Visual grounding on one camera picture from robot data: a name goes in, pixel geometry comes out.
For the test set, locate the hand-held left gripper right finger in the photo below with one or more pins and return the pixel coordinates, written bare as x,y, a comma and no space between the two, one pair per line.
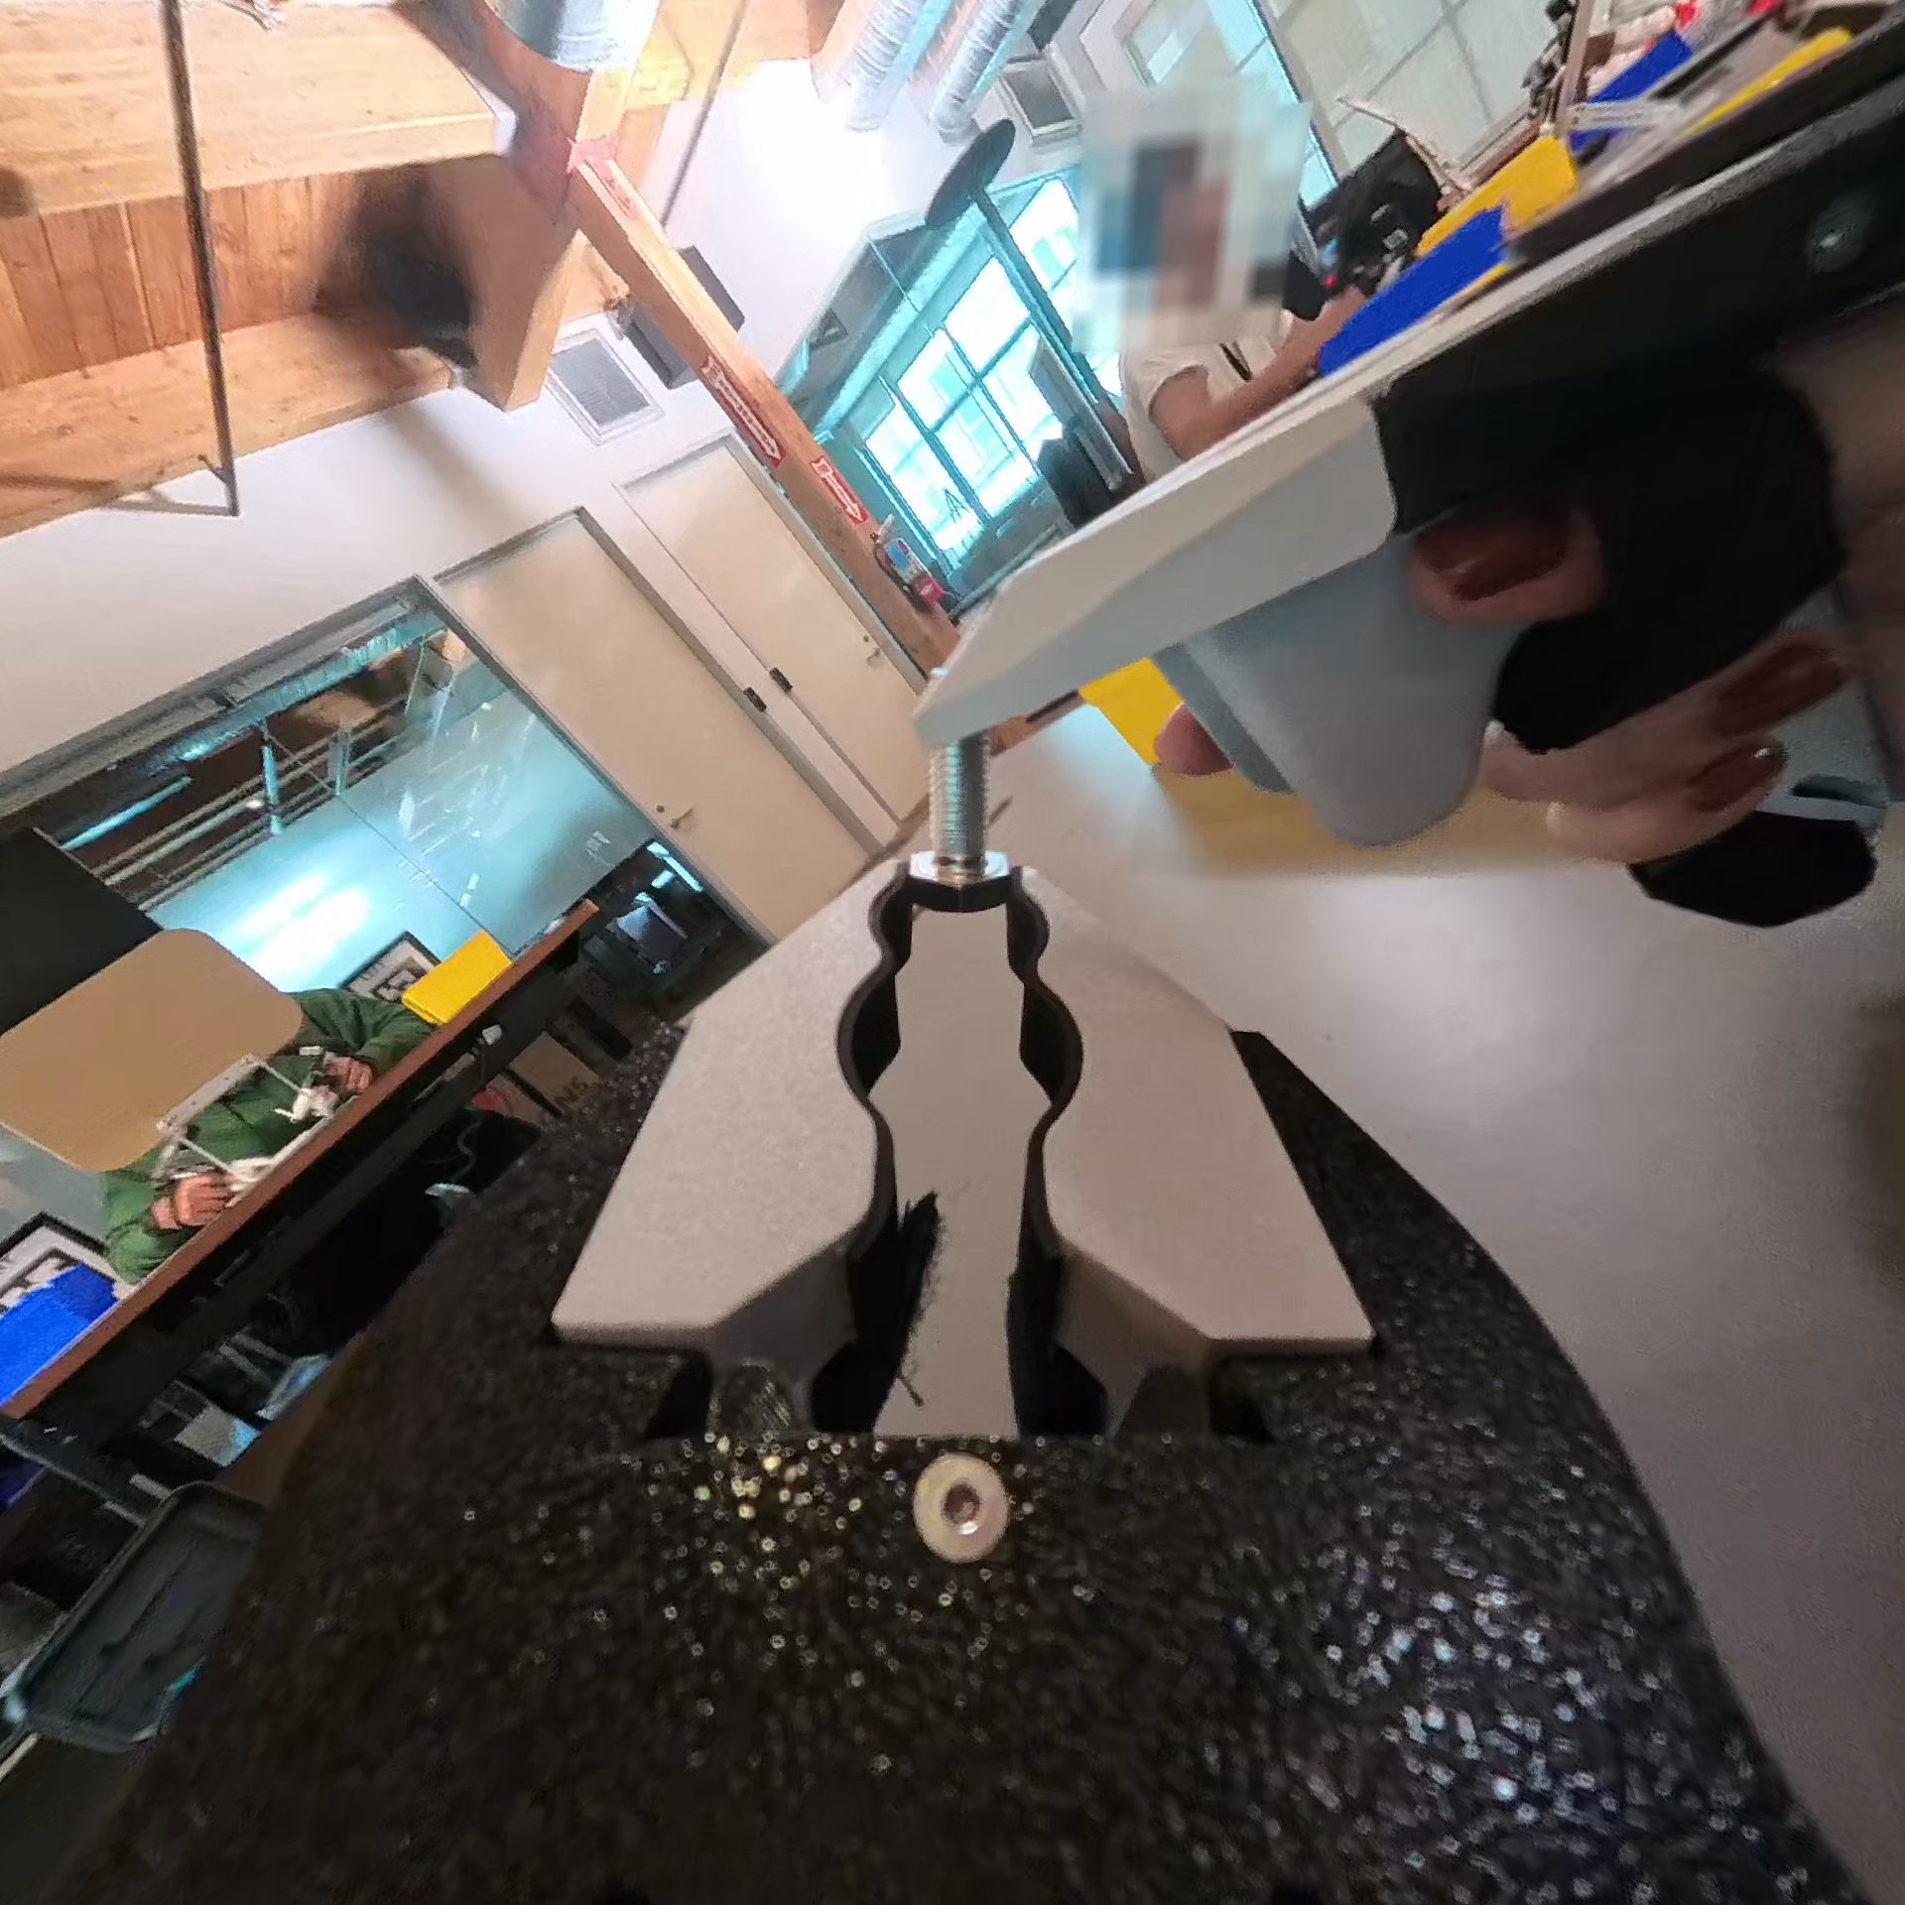
1192,1161

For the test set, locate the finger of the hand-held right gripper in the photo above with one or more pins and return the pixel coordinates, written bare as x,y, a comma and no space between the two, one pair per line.
1161,566

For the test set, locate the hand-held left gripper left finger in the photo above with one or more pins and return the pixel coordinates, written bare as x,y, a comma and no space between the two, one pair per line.
714,1161

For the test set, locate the steel bolt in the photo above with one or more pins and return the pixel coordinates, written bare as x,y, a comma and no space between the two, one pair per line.
959,797

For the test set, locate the steel hex nut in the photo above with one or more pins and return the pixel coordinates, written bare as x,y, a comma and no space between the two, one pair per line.
965,866

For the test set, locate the person's right hand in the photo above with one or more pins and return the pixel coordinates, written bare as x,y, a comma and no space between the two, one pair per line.
1621,803

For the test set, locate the yellow plastic bin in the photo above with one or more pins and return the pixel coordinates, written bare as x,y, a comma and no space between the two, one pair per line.
1511,186
1132,716
453,982

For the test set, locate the cardboard box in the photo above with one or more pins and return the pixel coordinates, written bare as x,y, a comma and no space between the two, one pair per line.
575,1093

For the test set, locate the red fire extinguisher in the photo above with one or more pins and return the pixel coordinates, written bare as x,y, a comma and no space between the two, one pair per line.
930,581

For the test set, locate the large paned window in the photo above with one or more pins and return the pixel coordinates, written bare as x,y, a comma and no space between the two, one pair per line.
954,402

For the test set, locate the blue plastic bin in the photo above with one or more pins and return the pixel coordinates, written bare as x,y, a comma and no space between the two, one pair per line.
53,1331
1413,290

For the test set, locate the framed black white marker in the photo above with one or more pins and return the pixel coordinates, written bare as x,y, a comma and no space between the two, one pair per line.
379,967

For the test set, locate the cream door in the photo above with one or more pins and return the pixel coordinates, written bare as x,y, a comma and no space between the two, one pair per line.
641,699
774,594

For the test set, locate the long brown-edged table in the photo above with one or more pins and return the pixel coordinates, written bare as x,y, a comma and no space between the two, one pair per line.
298,1158

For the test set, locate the black round lamp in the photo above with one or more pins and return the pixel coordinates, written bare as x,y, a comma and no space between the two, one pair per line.
972,171

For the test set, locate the wooden beam with red signs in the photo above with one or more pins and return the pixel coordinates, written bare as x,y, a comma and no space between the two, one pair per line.
744,386

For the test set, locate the glass office partition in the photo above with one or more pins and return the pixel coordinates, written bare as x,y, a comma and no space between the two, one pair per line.
372,834

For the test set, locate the wooden loft platform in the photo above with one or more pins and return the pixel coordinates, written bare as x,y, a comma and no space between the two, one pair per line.
298,224

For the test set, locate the thin metal hanger rod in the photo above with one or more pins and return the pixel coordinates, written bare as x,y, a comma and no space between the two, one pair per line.
199,252

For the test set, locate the ribbed silver duct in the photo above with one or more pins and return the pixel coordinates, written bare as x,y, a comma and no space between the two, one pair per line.
989,59
885,59

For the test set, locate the black wall speaker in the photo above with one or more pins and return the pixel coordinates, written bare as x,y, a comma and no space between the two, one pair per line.
685,313

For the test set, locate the white wall vent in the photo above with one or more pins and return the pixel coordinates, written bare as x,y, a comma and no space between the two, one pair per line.
603,386

